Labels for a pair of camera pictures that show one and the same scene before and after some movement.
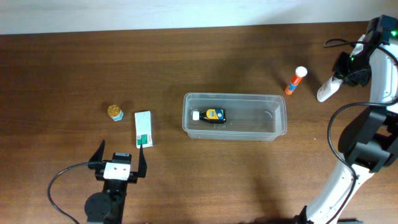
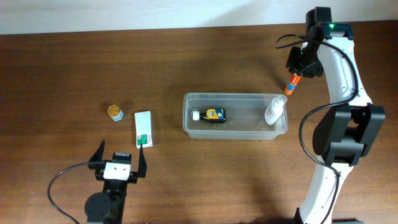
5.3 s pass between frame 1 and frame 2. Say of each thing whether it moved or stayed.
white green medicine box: stayed
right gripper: moved
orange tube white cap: stayed
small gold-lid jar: stayed
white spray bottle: moved
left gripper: stayed
